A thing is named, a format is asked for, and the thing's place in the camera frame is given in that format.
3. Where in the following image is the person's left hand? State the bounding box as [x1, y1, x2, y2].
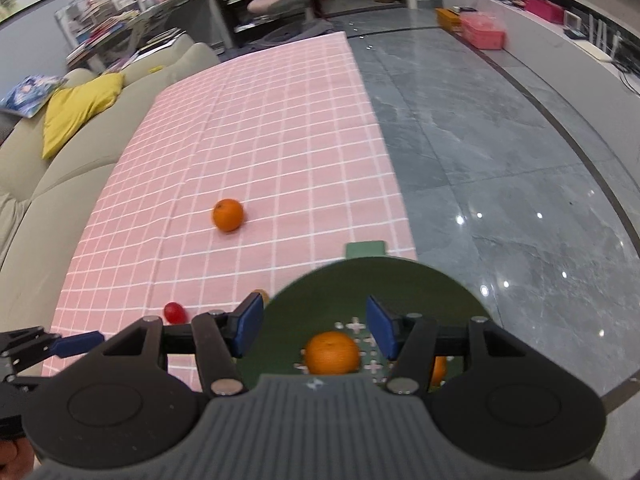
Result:
[0, 436, 37, 480]

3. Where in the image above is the pink storage box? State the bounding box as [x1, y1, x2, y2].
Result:
[459, 12, 506, 51]

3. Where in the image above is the pink checked tablecloth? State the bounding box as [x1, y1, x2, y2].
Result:
[42, 31, 418, 378]

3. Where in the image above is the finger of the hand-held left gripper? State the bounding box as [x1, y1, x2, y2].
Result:
[0, 326, 106, 362]

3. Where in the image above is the beige sofa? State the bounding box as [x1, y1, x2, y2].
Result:
[0, 34, 221, 333]

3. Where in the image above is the small white device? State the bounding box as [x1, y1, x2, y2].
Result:
[564, 9, 587, 39]

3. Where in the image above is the magenta box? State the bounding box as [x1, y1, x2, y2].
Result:
[522, 0, 565, 24]

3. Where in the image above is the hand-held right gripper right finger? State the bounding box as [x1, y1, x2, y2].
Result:
[366, 295, 531, 396]

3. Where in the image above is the green plastic colander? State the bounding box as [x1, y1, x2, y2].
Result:
[234, 241, 497, 392]

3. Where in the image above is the pink office chair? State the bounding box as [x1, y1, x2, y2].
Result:
[247, 0, 332, 44]

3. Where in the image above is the cluttered white desk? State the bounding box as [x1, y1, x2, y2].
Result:
[54, 0, 208, 74]

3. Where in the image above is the yellow cushion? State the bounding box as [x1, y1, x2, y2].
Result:
[41, 72, 125, 161]

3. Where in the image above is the yellow box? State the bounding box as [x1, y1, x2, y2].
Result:
[435, 7, 464, 34]

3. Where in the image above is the white router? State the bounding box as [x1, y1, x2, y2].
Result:
[585, 12, 624, 64]

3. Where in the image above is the white tv bench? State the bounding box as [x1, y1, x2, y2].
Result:
[440, 0, 640, 103]

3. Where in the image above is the blue patterned cushion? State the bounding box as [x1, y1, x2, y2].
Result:
[0, 74, 68, 120]

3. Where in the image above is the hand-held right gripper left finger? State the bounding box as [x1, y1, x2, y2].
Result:
[102, 292, 265, 396]

